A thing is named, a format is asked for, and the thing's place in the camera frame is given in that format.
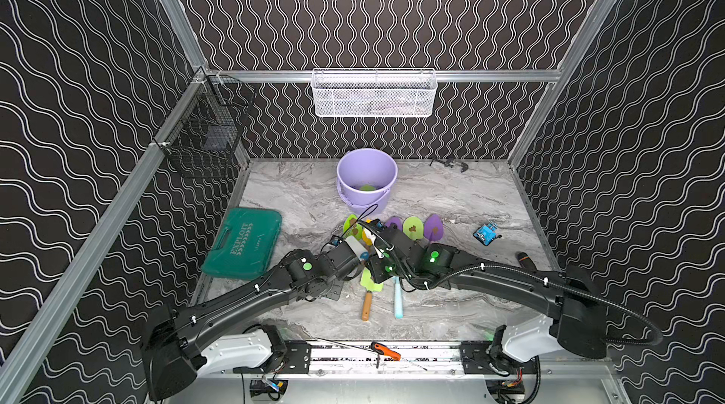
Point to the orange handled screwdriver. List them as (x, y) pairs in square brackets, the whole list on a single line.
[(382, 351)]

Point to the white wire basket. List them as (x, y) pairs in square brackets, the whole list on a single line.
[(374, 93)]

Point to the small purple trowel pink handle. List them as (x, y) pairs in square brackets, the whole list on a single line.
[(434, 229)]

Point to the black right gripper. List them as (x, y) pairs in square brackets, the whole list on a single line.
[(372, 264)]

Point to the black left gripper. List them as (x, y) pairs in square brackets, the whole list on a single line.
[(351, 247)]

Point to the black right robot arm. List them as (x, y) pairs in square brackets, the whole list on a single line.
[(575, 315)]

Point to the black wire basket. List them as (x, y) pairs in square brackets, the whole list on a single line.
[(207, 141)]

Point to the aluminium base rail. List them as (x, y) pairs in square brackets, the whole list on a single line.
[(251, 355)]

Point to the light green square trowel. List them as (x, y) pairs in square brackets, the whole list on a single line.
[(371, 288)]

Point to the purple plastic bucket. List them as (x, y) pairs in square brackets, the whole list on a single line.
[(366, 166)]

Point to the black clamp on table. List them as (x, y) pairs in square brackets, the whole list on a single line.
[(452, 164)]

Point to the white brush blue handle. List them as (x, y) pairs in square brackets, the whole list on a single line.
[(359, 248)]

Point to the green plastic tool case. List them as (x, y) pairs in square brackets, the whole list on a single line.
[(245, 245)]

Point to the light green trowel wooden handle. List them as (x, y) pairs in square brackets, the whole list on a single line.
[(413, 228)]

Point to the light blue trowel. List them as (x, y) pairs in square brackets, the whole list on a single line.
[(398, 298)]

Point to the yellow square trowel wooden handle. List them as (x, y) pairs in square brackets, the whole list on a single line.
[(368, 237)]

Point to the black orange screwdriver handle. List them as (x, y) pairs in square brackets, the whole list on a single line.
[(525, 261)]

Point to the blue tape measure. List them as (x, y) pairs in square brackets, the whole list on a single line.
[(487, 234)]

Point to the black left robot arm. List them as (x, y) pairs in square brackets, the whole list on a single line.
[(173, 339)]

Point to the green pointed trowel wooden handle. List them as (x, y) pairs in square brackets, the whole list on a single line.
[(352, 228)]

